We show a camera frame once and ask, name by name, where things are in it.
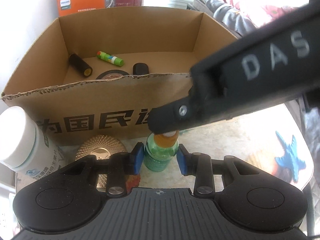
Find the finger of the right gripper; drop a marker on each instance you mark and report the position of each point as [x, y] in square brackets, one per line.
[177, 115]

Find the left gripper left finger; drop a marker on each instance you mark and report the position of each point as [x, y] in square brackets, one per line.
[118, 166]

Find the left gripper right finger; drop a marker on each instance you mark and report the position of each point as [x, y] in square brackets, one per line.
[202, 167]

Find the gold lid cream jar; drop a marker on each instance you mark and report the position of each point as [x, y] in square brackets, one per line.
[102, 146]

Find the green dropper bottle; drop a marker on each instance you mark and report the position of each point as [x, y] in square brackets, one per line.
[160, 149]

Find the black key fob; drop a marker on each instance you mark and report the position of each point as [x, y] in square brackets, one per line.
[140, 69]

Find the black tape roll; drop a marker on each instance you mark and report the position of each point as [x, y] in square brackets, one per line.
[112, 74]

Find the green glue stick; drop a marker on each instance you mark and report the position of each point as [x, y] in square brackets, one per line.
[110, 58]

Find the black gold lipstick tube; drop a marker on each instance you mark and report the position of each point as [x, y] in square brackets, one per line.
[80, 65]

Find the brown cardboard box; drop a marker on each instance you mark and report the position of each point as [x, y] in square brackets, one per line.
[71, 108]

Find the white supplement bottle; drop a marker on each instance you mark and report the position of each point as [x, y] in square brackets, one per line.
[25, 148]

